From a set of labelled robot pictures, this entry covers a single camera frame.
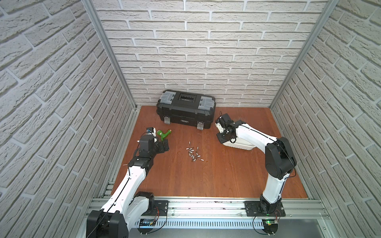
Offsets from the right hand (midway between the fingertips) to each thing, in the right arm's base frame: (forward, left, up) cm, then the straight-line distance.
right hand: (224, 137), depth 94 cm
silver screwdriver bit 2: (-4, +24, -5) cm, 25 cm away
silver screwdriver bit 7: (-9, +21, -6) cm, 24 cm away
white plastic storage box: (-7, -8, +3) cm, 11 cm away
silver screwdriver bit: (-12, +16, -5) cm, 20 cm away
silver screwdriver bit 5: (-8, +22, -5) cm, 24 cm away
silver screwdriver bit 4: (-6, +22, -5) cm, 24 cm away
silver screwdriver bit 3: (-4, +18, -5) cm, 19 cm away
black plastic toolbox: (+18, +24, +10) cm, 31 cm away
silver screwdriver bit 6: (-9, +17, -6) cm, 20 cm away
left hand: (-4, +39, +9) cm, 40 cm away
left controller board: (-43, +46, -8) cm, 64 cm away
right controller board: (-47, -15, -7) cm, 50 cm away
